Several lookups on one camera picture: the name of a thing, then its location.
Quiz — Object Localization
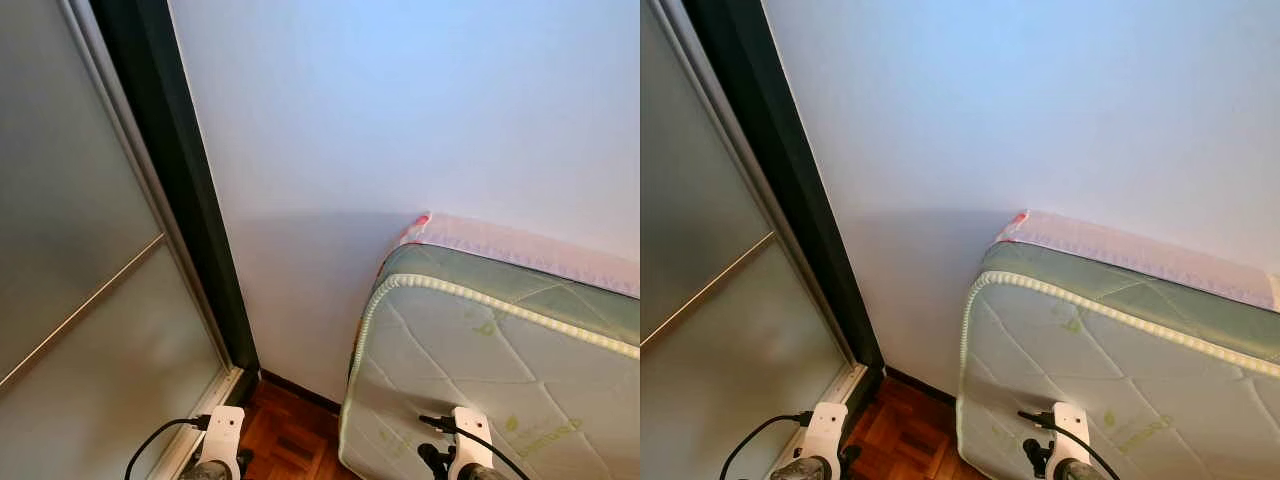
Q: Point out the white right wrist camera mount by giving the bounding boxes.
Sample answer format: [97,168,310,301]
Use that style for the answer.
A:
[1050,402,1091,466]
[450,407,494,471]

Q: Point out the green quilted mattress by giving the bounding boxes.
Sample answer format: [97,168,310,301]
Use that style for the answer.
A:
[955,242,1280,480]
[338,243,641,480]

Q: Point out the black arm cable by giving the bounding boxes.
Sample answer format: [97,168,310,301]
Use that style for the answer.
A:
[418,414,531,480]
[1018,408,1123,480]
[720,410,813,480]
[125,415,213,480]

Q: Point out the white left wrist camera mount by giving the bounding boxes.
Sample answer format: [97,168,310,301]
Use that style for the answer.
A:
[805,402,849,466]
[200,405,246,471]

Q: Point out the dark wooden skirting board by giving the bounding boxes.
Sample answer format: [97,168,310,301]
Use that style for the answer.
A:
[883,366,961,406]
[258,370,343,416]

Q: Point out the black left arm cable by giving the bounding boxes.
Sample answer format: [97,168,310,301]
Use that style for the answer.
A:
[125,415,213,480]
[720,410,813,480]

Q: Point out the pink plastic-wrapped mattress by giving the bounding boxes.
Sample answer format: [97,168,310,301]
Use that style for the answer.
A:
[995,210,1280,311]
[398,212,641,299]

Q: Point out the dark green door frame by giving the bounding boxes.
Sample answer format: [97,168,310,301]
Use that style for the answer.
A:
[683,0,888,411]
[90,0,263,406]

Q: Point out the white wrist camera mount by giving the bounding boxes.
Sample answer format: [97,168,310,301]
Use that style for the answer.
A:
[1050,402,1091,466]
[200,405,246,471]
[450,407,494,471]
[805,402,849,466]

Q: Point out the frosted glass sliding door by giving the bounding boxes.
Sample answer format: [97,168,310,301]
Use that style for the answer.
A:
[0,0,246,480]
[640,0,869,480]

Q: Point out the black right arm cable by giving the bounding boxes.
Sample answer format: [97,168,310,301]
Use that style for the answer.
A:
[418,414,531,480]
[1018,408,1123,480]

